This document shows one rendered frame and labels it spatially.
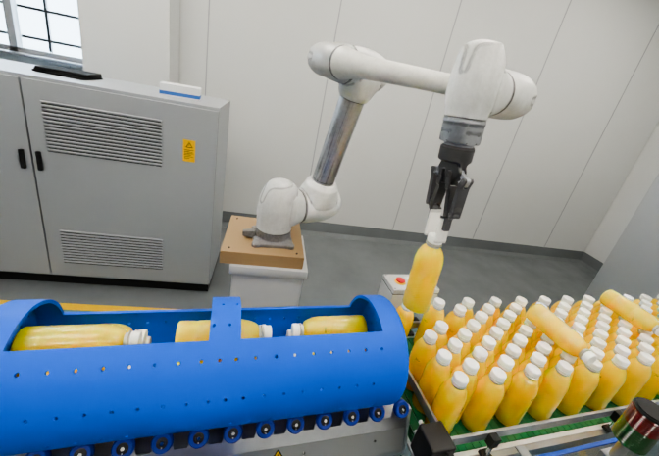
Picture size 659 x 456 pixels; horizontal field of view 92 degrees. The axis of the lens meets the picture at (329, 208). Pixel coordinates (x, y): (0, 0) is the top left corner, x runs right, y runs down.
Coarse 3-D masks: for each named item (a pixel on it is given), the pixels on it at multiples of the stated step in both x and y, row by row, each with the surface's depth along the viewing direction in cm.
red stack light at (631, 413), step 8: (632, 408) 69; (624, 416) 70; (632, 416) 68; (640, 416) 67; (632, 424) 68; (640, 424) 67; (648, 424) 66; (656, 424) 65; (640, 432) 67; (648, 432) 66; (656, 432) 65
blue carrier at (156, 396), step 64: (0, 320) 60; (64, 320) 78; (128, 320) 83; (192, 320) 88; (256, 320) 93; (384, 320) 81; (0, 384) 54; (64, 384) 57; (128, 384) 60; (192, 384) 63; (256, 384) 67; (320, 384) 71; (384, 384) 76; (0, 448) 56
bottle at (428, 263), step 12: (420, 252) 81; (432, 252) 79; (420, 264) 80; (432, 264) 79; (420, 276) 81; (432, 276) 80; (408, 288) 84; (420, 288) 81; (432, 288) 82; (408, 300) 84; (420, 300) 82; (420, 312) 83
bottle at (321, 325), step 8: (312, 320) 88; (320, 320) 88; (328, 320) 89; (336, 320) 89; (344, 320) 90; (352, 320) 91; (360, 320) 91; (304, 328) 87; (312, 328) 86; (320, 328) 87; (328, 328) 87; (336, 328) 88; (344, 328) 89; (352, 328) 89; (360, 328) 90
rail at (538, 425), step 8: (656, 400) 108; (608, 408) 101; (616, 408) 102; (624, 408) 103; (568, 416) 96; (576, 416) 96; (584, 416) 97; (592, 416) 99; (600, 416) 100; (528, 424) 90; (536, 424) 91; (544, 424) 92; (552, 424) 94; (560, 424) 95; (472, 432) 85; (480, 432) 85; (488, 432) 86; (504, 432) 88; (512, 432) 89; (520, 432) 91; (456, 440) 83; (464, 440) 84; (472, 440) 85
